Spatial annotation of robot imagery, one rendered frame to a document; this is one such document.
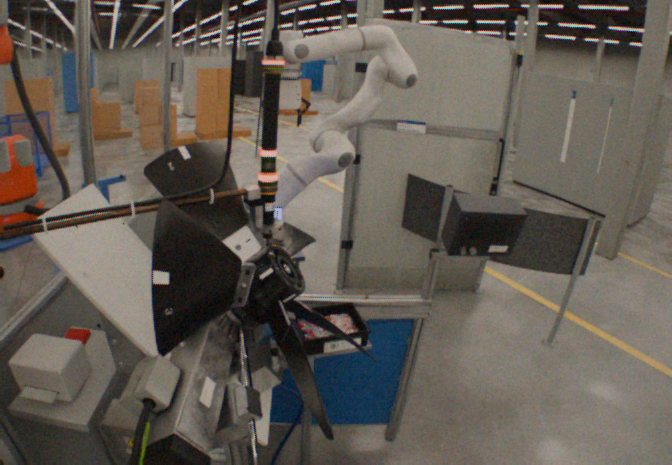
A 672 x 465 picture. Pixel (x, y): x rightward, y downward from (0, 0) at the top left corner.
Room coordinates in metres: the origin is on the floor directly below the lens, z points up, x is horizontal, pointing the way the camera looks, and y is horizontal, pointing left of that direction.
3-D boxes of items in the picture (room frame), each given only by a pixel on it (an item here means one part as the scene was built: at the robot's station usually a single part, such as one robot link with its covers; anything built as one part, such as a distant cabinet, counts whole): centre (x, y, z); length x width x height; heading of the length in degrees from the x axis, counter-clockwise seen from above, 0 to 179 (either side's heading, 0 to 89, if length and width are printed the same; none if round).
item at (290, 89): (1.31, 0.19, 1.54); 0.10 x 0.07 x 0.11; 95
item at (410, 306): (1.17, 0.08, 0.82); 0.90 x 0.04 x 0.08; 95
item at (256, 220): (0.80, 0.16, 1.32); 0.09 x 0.07 x 0.10; 130
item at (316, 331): (1.01, -0.01, 0.84); 0.19 x 0.14 x 0.05; 110
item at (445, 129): (2.68, -0.64, 1.10); 1.21 x 0.06 x 2.20; 95
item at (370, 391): (1.17, 0.08, 0.45); 0.82 x 0.02 x 0.66; 95
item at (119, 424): (0.55, 0.46, 0.73); 0.15 x 0.09 x 0.22; 95
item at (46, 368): (0.57, 0.71, 0.92); 0.17 x 0.16 x 0.11; 95
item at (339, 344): (1.01, 0.00, 0.85); 0.22 x 0.17 x 0.07; 110
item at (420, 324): (1.21, -0.35, 0.39); 0.04 x 0.04 x 0.78; 5
